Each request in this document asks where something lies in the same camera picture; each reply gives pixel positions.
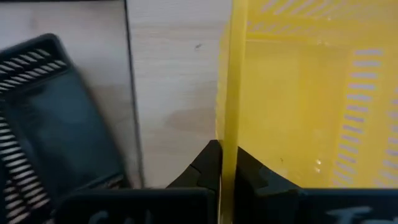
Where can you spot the yellow slotted plastic basket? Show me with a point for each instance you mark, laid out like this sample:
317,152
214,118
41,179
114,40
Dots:
295,109

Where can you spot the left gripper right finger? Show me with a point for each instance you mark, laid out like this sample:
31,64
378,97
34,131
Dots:
255,186

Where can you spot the black slotted plastic basket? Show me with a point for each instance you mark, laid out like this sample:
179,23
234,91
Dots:
62,124

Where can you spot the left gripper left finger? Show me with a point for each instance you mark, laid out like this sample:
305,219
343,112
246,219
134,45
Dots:
192,177

